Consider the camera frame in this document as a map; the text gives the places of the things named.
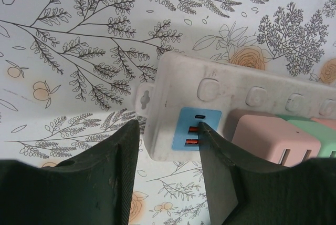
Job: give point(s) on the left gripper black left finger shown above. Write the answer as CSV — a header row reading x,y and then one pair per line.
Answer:
x,y
65,190

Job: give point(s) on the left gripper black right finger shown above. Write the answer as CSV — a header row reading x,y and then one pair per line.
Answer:
x,y
262,196

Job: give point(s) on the green cube plug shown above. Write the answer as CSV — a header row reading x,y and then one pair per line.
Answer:
x,y
328,143

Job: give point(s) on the white power strip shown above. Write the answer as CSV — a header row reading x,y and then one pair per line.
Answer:
x,y
183,77

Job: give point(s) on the pink cube plug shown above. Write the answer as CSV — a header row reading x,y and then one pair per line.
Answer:
x,y
262,135

